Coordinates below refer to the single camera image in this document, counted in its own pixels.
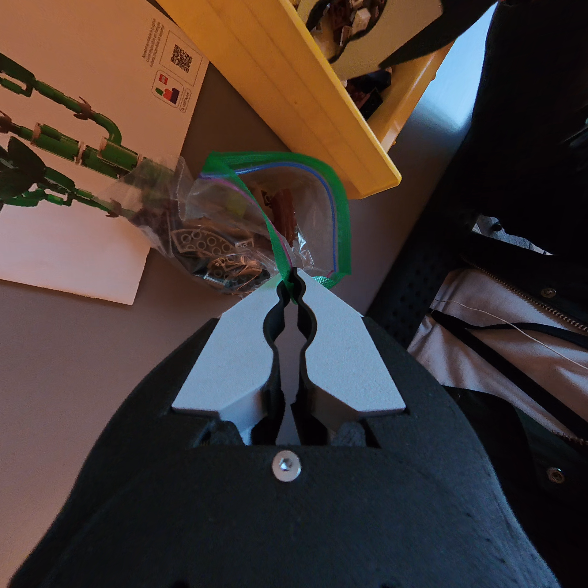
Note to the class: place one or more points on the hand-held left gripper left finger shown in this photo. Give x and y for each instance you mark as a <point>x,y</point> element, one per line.
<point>229,367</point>

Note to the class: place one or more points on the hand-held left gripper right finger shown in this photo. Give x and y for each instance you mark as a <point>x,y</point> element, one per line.
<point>353,367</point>

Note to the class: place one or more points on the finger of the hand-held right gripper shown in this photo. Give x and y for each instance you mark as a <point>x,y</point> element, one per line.
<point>395,32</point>

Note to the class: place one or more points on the pile of toy building bricks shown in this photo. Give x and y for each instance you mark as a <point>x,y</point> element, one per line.
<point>367,96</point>

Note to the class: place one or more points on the small cluster of toy bricks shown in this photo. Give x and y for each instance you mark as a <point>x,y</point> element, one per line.
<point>216,257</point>

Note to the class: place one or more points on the yellow plastic storage bin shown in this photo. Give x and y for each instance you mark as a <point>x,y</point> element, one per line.
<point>275,69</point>

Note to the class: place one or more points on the clear zip bag green seal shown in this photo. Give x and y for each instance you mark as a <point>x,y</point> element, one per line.
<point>220,216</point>

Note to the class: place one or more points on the grey desk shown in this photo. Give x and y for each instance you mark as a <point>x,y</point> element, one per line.
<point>69,390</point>

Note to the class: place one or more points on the black perforated chair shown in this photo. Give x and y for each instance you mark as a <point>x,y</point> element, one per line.
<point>413,285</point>

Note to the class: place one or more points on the white shirt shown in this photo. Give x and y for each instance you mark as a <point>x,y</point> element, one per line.
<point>459,358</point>

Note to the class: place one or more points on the dark green jacket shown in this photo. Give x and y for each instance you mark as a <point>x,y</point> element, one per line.
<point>528,138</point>

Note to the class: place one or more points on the plant building instruction booklet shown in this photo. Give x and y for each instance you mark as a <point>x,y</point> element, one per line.
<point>69,239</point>

